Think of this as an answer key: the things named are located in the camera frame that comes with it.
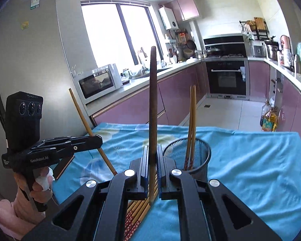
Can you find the silver rice cooker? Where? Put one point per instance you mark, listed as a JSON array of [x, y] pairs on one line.
[[257, 49]]

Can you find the person's left forearm pink sleeve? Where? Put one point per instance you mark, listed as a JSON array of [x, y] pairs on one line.
[[5, 213]]

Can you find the black cooking pot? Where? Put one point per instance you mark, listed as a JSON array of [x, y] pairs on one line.
[[213, 51]]

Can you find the kitchen window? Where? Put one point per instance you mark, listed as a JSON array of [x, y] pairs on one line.
[[105, 35]]

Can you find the wooden chopstick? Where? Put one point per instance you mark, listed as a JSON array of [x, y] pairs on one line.
[[81, 113], [152, 105], [193, 120], [190, 120]]

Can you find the wall rack with pans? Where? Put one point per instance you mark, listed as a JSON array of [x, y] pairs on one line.
[[188, 42]]

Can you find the white water heater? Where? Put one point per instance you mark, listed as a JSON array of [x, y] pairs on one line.
[[168, 17]]

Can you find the white microwave oven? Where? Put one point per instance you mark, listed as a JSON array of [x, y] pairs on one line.
[[95, 85]]

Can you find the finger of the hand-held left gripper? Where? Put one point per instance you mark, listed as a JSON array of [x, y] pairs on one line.
[[75, 145]]

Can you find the wooden chopping board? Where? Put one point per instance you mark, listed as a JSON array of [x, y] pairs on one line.
[[259, 23]]

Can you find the blue floral tablecloth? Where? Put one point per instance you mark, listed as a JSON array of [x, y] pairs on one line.
[[240, 168]]

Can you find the black mesh utensil holder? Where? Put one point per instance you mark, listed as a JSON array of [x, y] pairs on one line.
[[203, 155]]

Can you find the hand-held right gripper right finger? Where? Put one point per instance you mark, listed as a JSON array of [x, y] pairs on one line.
[[161, 168]]

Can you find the bunch of wooden chopsticks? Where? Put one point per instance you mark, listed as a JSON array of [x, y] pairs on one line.
[[136, 210]]

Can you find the fridge energy label sticker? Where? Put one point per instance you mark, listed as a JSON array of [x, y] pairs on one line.
[[35, 2]]

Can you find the steel pressure cooker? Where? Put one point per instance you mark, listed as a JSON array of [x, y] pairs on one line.
[[272, 51]]

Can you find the yellow fridge sticker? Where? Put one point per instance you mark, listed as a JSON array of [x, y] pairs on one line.
[[25, 25]]

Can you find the black range hood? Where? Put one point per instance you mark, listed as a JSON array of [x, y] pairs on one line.
[[225, 42]]

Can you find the person's left hand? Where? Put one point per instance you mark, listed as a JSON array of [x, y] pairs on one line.
[[41, 190]]

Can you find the black built-in oven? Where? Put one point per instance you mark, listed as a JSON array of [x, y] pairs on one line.
[[225, 77]]

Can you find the pink base cabinet run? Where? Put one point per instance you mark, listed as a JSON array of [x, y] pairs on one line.
[[291, 98], [135, 100]]

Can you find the pink wall cabinet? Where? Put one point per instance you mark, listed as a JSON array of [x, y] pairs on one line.
[[188, 7]]

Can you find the steel thermos flask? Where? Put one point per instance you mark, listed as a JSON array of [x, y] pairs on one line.
[[298, 64]]

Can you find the black countertop rack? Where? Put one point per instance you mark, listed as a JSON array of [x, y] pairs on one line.
[[258, 34]]

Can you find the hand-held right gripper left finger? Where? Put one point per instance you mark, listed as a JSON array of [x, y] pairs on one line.
[[146, 167]]

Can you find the grey refrigerator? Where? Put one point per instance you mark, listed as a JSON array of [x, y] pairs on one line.
[[40, 62]]

